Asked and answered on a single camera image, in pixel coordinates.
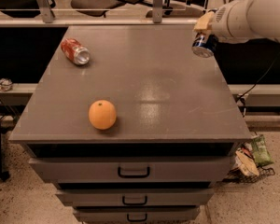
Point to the orange fruit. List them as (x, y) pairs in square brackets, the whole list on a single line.
[(102, 114)]

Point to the small cluttered items left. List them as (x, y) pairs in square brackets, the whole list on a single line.
[(5, 84)]

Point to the tan snack bag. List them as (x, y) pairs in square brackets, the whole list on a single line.
[(246, 165)]

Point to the grey railing post middle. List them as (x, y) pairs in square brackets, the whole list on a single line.
[(157, 11)]

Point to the grey drawer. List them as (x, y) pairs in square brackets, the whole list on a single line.
[(131, 170), (133, 197), (137, 214)]

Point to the middle grey drawer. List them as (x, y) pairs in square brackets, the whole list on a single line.
[(133, 197)]

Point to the red coke can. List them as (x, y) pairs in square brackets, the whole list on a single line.
[(75, 52)]

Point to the bottom grey drawer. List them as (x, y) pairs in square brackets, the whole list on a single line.
[(137, 214)]

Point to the top grey drawer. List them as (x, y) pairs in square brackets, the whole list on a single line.
[(131, 170)]

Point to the green snack bag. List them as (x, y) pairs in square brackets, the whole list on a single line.
[(260, 152)]

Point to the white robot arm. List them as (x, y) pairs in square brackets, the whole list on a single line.
[(263, 19)]

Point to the black office chair middle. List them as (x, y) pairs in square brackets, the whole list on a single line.
[(95, 8)]

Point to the black wire basket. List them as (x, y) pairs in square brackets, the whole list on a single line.
[(238, 177)]

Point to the grey drawer cabinet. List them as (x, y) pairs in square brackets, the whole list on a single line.
[(169, 103)]

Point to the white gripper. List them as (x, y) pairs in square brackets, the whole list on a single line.
[(224, 22)]

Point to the grey railing post left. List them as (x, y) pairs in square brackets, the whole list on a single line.
[(45, 11)]

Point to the blue pepsi can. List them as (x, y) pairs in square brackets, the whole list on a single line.
[(204, 45)]

